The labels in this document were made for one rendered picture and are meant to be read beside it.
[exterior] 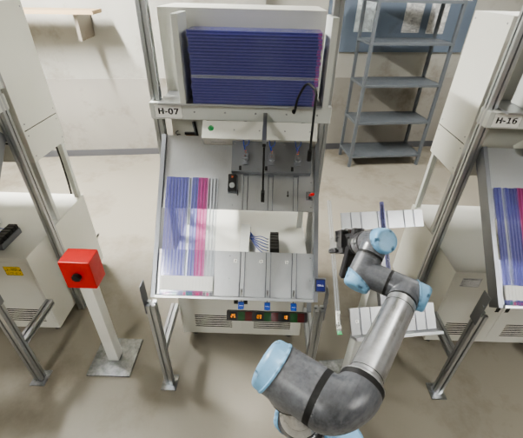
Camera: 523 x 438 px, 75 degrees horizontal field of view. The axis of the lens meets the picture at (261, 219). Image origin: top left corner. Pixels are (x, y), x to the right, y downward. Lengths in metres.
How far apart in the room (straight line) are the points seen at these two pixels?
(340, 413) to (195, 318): 1.47
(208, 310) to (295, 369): 1.34
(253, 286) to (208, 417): 0.80
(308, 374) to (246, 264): 0.80
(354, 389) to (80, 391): 1.73
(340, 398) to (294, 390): 0.09
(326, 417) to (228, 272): 0.87
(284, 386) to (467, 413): 1.64
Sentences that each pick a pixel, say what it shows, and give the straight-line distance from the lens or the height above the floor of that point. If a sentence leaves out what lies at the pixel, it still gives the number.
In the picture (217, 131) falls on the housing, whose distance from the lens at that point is 1.50.
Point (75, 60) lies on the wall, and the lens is 4.47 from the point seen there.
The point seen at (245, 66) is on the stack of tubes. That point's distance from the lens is 1.45.
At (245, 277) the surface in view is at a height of 0.78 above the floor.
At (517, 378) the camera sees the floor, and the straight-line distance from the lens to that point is 2.57.
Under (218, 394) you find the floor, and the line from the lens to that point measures 2.05.
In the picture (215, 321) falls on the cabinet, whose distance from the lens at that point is 2.10.
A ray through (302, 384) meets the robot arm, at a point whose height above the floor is 1.17.
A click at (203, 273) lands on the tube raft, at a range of 1.47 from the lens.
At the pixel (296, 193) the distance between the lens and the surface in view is 1.50.
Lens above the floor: 1.81
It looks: 35 degrees down
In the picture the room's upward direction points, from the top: 1 degrees clockwise
